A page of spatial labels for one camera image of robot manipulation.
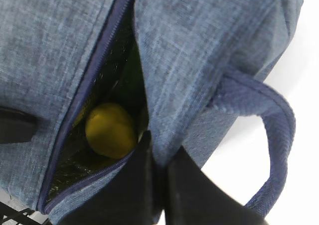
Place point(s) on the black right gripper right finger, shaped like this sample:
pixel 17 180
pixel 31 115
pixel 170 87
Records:
pixel 193 199

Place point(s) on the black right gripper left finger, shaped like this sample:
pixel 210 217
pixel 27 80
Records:
pixel 128 199

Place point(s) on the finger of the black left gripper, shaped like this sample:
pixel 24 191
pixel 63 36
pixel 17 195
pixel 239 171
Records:
pixel 16 126

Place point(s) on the yellow lemon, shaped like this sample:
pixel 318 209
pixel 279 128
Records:
pixel 110 131

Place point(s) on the green cucumber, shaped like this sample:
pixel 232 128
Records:
pixel 130 90

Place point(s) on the dark blue lunch bag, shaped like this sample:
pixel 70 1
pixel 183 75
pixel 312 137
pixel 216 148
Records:
pixel 203 61

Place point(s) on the black metal frame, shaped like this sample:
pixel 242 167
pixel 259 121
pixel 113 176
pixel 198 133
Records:
pixel 21 217

